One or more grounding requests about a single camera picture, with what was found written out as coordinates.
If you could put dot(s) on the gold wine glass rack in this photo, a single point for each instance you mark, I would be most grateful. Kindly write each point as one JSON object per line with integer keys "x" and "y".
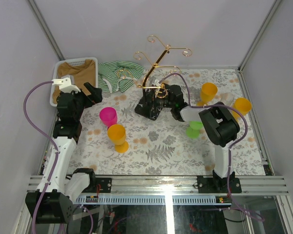
{"x": 151, "y": 103}

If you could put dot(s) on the floral table mat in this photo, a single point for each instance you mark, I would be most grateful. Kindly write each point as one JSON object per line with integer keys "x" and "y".
{"x": 161, "y": 147}

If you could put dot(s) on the clear wine glass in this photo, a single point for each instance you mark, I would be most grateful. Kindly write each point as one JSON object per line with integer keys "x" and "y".
{"x": 227, "y": 99}

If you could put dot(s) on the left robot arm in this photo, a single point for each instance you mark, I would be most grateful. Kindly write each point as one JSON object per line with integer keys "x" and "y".
{"x": 52, "y": 201}

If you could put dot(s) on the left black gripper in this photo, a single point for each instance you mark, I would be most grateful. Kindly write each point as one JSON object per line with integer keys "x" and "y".
{"x": 96, "y": 97}

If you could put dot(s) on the brown cloth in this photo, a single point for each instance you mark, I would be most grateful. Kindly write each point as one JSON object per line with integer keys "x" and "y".
{"x": 84, "y": 71}

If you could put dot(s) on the pink plastic wine glass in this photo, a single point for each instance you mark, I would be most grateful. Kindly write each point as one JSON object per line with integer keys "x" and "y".
{"x": 108, "y": 116}

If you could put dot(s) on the green striped cloth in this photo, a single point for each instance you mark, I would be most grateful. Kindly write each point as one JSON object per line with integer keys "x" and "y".
{"x": 118, "y": 76}

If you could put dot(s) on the green plastic wine glass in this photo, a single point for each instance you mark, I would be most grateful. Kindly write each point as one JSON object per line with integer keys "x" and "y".
{"x": 193, "y": 131}

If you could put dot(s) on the orange wine glass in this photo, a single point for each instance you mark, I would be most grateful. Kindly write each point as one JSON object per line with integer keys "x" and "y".
{"x": 207, "y": 94}
{"x": 117, "y": 134}
{"x": 242, "y": 105}

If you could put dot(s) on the aluminium front rail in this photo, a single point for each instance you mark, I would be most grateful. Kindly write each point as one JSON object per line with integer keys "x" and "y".
{"x": 191, "y": 185}

